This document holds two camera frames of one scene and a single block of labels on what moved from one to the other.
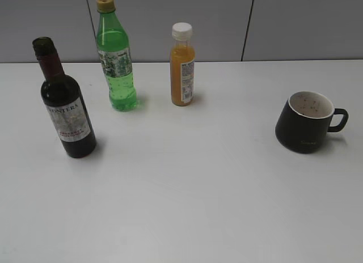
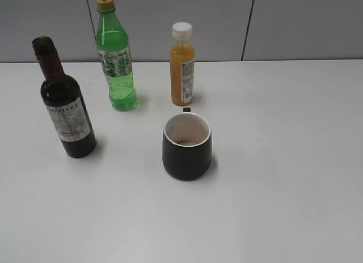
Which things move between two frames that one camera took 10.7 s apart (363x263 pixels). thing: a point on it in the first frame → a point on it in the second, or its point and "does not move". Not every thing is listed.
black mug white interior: [305, 120] → [187, 145]
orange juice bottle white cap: [182, 65] does not move
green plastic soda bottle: [112, 42] does not move
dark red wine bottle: [64, 101] does not move
